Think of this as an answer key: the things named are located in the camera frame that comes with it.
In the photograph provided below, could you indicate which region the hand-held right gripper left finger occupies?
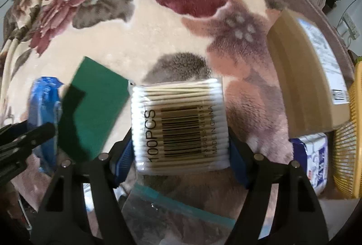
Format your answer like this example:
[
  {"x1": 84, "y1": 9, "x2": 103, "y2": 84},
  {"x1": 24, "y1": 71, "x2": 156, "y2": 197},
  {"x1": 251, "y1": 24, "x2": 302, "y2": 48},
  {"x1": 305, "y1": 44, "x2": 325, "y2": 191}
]
[{"x1": 30, "y1": 129, "x2": 136, "y2": 245}]

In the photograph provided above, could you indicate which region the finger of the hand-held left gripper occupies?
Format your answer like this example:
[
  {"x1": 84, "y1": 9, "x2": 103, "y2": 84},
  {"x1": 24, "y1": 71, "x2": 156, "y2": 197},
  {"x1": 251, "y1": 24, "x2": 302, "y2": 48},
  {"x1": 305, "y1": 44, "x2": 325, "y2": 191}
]
[{"x1": 0, "y1": 122, "x2": 56, "y2": 187}]

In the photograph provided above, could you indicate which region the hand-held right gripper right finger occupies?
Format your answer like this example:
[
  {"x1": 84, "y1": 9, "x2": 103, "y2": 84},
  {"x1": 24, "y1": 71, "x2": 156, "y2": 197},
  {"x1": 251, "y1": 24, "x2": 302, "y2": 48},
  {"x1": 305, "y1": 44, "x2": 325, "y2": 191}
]
[{"x1": 223, "y1": 128, "x2": 330, "y2": 245}]

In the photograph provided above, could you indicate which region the blue plastic packet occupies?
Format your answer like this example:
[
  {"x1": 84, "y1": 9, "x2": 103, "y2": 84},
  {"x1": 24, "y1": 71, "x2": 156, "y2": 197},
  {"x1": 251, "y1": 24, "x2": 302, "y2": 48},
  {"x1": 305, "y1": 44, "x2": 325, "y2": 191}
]
[{"x1": 28, "y1": 77, "x2": 64, "y2": 175}]

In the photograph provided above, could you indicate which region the cotton swab pack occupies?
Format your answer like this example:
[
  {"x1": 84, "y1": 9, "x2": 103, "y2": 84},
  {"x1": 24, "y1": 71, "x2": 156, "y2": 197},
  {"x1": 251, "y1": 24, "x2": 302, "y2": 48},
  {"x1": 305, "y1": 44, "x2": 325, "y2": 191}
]
[{"x1": 130, "y1": 78, "x2": 229, "y2": 176}]

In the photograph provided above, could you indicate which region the green card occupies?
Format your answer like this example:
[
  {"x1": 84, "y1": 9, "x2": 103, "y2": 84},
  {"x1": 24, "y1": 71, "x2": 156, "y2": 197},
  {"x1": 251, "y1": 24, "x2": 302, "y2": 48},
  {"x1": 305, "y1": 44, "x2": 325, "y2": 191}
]
[{"x1": 58, "y1": 56, "x2": 131, "y2": 163}]

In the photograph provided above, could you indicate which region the yellow plastic basket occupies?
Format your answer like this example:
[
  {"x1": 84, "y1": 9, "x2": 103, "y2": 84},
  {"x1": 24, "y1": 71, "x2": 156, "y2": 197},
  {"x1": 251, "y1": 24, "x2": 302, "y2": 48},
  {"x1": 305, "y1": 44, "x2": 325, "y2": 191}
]
[{"x1": 332, "y1": 61, "x2": 362, "y2": 199}]

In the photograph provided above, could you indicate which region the clear zip bag teal strip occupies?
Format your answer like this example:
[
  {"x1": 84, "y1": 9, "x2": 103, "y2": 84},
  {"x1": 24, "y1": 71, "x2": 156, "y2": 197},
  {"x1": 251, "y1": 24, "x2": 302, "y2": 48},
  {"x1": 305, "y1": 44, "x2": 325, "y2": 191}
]
[{"x1": 119, "y1": 183, "x2": 236, "y2": 245}]

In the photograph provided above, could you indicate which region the blue white tissue pack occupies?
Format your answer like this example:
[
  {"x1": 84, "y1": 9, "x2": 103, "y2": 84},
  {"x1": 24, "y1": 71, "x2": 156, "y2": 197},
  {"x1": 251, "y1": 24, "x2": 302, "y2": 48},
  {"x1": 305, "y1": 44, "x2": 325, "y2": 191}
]
[{"x1": 290, "y1": 133, "x2": 330, "y2": 196}]

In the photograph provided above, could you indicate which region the brown cardboard box white label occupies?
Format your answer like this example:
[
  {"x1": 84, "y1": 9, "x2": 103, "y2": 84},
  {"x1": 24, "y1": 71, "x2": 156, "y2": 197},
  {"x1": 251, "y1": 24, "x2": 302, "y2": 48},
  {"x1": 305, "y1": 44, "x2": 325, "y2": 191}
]
[{"x1": 267, "y1": 10, "x2": 351, "y2": 138}]

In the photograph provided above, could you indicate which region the floral plush blanket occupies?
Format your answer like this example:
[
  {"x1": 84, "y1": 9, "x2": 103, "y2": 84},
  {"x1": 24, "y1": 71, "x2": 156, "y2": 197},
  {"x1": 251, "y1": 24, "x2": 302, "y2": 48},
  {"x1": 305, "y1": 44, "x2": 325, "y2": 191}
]
[{"x1": 0, "y1": 0, "x2": 357, "y2": 245}]

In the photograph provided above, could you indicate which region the white power strip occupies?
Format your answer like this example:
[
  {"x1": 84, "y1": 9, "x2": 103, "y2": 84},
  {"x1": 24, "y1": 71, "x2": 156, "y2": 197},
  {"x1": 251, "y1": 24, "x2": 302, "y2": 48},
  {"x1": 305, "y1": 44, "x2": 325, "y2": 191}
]
[{"x1": 338, "y1": 14, "x2": 361, "y2": 39}]

